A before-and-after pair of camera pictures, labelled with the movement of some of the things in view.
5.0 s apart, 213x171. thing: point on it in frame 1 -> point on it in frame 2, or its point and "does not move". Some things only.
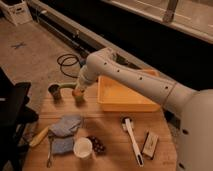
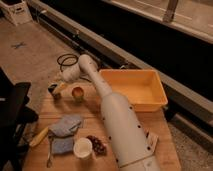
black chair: (15, 116) does not move
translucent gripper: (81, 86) -> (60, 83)
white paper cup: (82, 147) does not move
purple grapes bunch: (97, 146) does not move
